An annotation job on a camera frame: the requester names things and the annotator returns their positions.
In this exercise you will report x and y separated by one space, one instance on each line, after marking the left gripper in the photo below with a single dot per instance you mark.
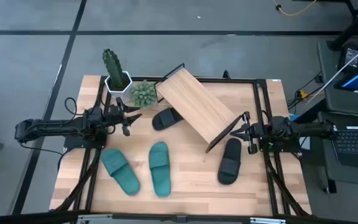
115 115

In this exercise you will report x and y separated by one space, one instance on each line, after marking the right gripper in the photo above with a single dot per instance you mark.
258 130

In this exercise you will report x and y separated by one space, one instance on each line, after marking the black slide sandal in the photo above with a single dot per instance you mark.
163 119
228 165

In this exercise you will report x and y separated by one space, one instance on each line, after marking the green slide sandal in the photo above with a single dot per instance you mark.
120 171
159 169

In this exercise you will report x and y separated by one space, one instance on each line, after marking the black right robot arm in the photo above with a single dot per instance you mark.
312 129

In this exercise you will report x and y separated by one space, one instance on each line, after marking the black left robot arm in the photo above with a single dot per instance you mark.
57 126

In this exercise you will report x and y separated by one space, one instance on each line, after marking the round green succulent plant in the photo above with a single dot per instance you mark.
143 95

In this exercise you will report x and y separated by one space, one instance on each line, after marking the white hexagonal plant pot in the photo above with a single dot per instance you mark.
117 94

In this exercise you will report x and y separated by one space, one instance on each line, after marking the tall green cactus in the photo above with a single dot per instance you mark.
113 68

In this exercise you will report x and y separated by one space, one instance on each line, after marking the black clamp knob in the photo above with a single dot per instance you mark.
226 74

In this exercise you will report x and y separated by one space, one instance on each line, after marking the white paper sheet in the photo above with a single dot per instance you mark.
305 143

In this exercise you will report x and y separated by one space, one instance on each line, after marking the yellow plug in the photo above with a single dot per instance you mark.
302 94

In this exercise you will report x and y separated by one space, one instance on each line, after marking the laptop computer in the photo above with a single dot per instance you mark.
346 105

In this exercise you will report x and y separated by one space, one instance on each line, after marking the black laptop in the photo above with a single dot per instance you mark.
356 143

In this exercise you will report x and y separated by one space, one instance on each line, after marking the black power adapter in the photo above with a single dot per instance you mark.
350 56

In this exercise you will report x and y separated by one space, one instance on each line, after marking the black aluminium crossbar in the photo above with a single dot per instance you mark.
26 217

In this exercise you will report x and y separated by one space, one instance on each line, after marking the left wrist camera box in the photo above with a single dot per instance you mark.
93 113

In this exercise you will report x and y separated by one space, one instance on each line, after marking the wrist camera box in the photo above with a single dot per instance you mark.
93 113
280 124

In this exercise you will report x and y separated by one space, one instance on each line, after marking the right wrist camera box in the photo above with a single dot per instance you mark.
280 124

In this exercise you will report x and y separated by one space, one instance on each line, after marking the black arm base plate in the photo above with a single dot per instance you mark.
73 144
287 147

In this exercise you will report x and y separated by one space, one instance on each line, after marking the wooden shelf with black frame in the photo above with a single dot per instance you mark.
197 105

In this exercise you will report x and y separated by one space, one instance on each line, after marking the silver metal bracket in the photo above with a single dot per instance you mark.
93 219
267 221

